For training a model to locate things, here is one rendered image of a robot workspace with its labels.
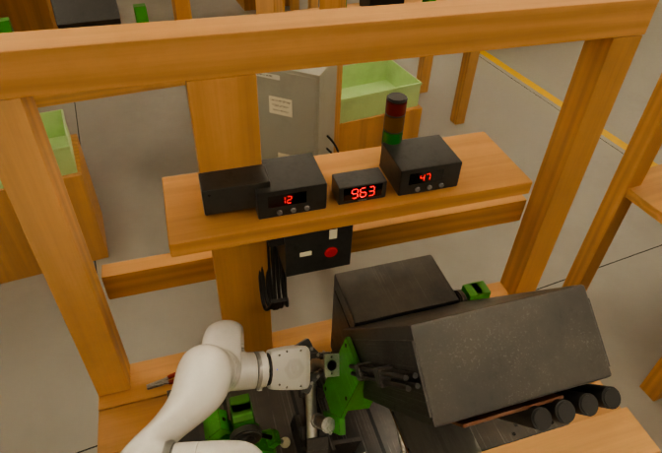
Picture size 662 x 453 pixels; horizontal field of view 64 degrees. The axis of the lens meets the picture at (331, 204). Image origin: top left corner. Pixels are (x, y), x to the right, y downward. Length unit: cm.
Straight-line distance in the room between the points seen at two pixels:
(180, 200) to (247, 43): 42
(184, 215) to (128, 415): 71
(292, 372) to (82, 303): 55
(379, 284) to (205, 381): 73
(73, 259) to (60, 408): 162
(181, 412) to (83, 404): 203
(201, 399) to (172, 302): 228
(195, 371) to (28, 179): 56
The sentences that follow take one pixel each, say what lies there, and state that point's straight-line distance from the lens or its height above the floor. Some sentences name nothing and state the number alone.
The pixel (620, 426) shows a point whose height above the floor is 90.
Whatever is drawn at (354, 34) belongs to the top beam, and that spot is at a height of 191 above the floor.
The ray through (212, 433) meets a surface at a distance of 137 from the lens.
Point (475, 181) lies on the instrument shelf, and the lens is 139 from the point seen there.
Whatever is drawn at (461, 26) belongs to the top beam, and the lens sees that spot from 124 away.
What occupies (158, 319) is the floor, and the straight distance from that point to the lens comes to 308.
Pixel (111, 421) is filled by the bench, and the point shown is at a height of 88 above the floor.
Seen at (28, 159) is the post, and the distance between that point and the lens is 120.
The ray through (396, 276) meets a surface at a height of 124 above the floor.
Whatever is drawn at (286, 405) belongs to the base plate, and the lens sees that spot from 165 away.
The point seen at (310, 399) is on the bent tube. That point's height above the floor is 104.
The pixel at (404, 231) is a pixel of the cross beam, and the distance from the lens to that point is 166.
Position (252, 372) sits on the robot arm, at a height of 127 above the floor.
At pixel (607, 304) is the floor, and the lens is 349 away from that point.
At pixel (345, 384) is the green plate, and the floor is 119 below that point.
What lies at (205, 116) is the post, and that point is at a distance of 114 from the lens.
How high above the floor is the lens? 234
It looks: 40 degrees down
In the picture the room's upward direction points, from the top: 3 degrees clockwise
